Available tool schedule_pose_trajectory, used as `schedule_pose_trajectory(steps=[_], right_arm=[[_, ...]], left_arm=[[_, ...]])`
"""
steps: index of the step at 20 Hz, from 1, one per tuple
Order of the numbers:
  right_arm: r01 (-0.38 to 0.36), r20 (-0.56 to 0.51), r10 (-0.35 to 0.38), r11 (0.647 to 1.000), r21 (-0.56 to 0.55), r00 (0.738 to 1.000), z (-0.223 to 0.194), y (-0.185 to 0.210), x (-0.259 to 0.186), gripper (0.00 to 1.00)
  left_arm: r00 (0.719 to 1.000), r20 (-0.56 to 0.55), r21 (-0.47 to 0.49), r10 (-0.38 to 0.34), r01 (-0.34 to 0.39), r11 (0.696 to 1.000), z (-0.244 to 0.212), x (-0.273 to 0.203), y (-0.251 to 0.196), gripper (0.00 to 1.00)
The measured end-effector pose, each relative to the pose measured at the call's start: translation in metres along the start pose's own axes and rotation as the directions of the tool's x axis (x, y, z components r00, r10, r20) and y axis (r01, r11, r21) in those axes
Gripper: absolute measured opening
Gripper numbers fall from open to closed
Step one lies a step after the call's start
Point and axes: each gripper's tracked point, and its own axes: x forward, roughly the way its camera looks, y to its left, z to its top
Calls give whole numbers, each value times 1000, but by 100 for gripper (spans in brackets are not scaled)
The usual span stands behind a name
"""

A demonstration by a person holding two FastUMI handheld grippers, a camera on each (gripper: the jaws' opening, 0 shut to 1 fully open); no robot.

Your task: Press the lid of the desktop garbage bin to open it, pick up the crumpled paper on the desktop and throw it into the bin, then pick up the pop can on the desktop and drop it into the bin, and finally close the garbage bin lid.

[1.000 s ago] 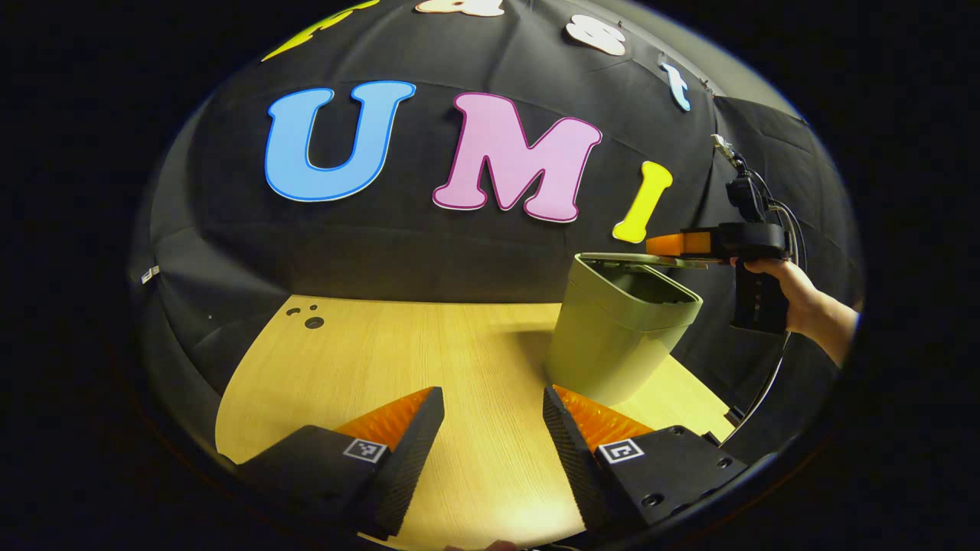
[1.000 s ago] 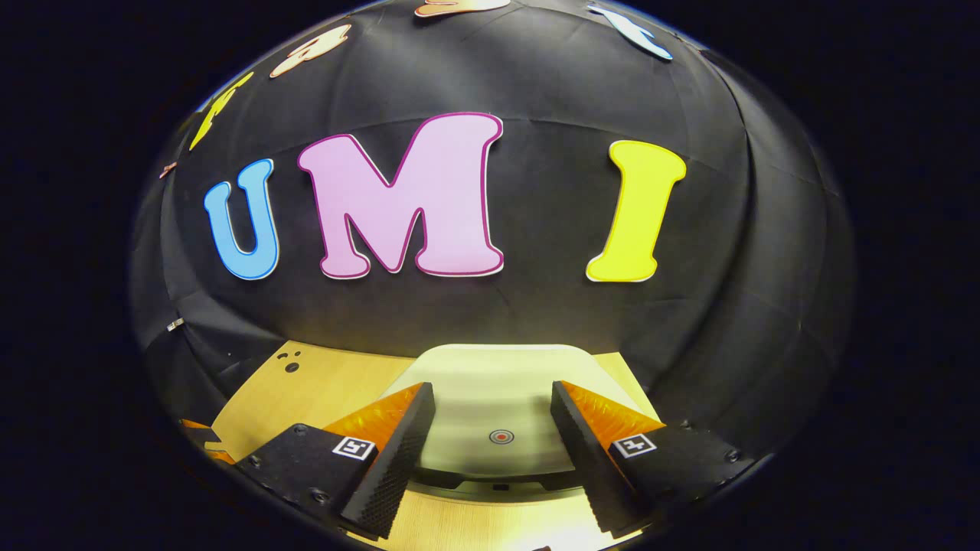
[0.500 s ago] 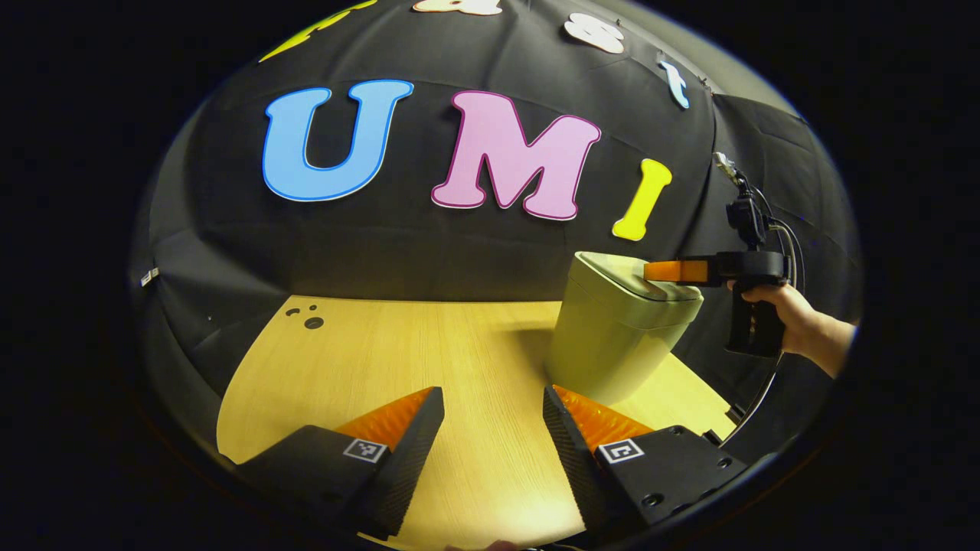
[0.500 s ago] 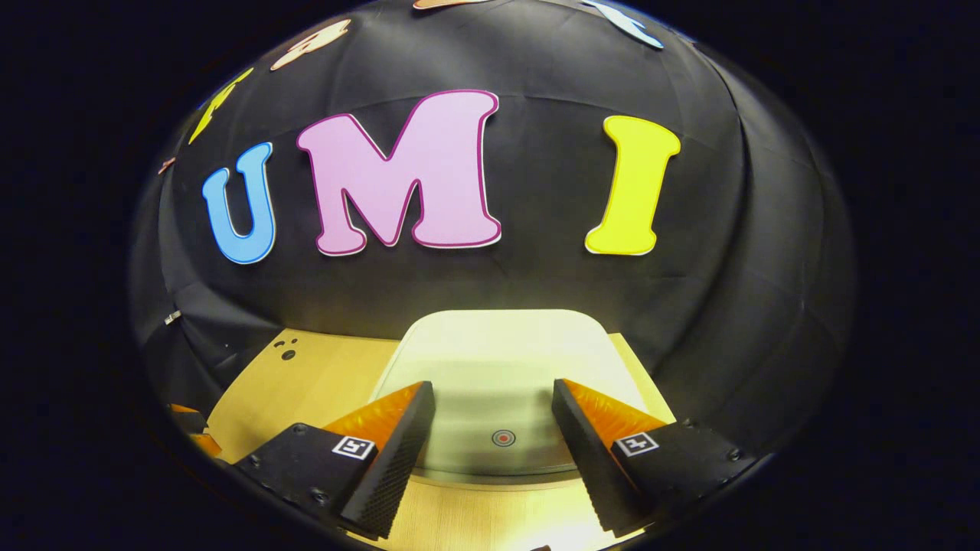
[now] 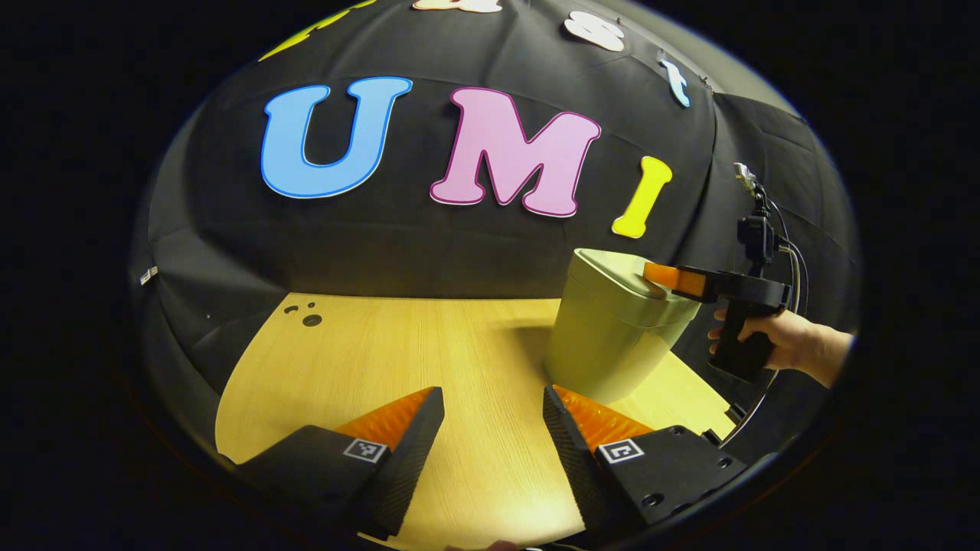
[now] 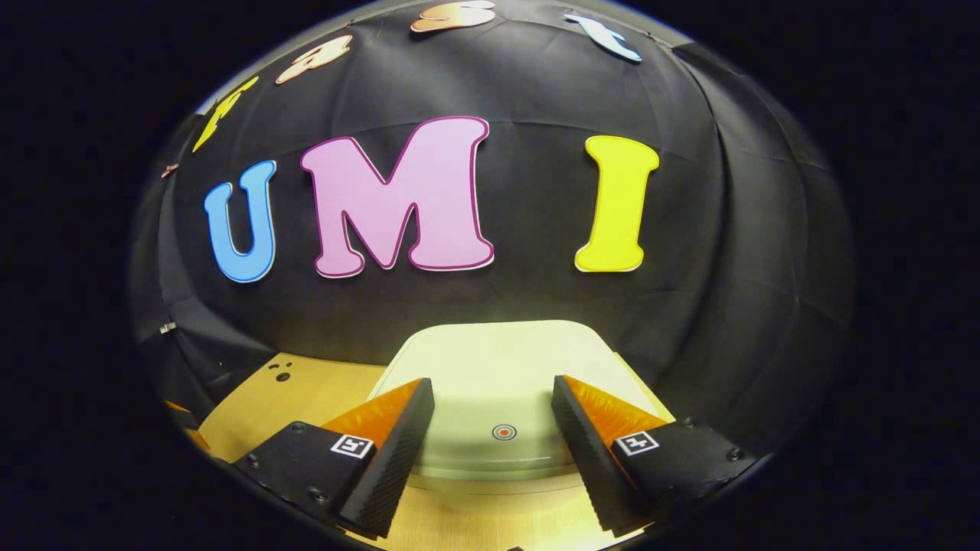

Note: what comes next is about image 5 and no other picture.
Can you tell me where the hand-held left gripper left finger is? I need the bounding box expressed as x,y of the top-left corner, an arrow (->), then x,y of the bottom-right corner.
232,386 -> 446,540

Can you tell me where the wooden desktop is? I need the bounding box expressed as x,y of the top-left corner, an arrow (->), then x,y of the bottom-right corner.
214,293 -> 736,551

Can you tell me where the black backdrop cloth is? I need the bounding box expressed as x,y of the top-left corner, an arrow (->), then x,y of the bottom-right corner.
130,0 -> 862,429

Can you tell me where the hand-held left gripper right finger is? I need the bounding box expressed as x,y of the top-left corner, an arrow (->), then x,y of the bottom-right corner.
542,385 -> 747,546

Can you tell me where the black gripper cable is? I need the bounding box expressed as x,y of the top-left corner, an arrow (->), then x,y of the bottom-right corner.
720,195 -> 809,448

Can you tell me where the pale green desktop garbage bin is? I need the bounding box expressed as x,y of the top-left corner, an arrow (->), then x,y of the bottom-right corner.
545,248 -> 701,405

